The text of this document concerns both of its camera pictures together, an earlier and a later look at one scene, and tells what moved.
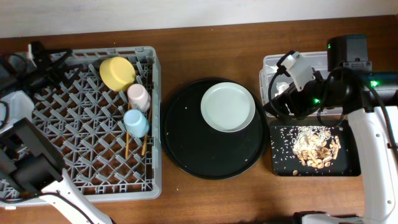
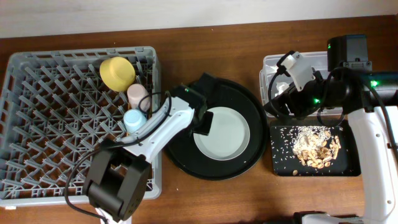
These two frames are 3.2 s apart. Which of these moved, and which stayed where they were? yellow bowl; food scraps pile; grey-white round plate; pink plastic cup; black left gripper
Moved: grey-white round plate; black left gripper
Stayed: pink plastic cup; food scraps pile; yellow bowl
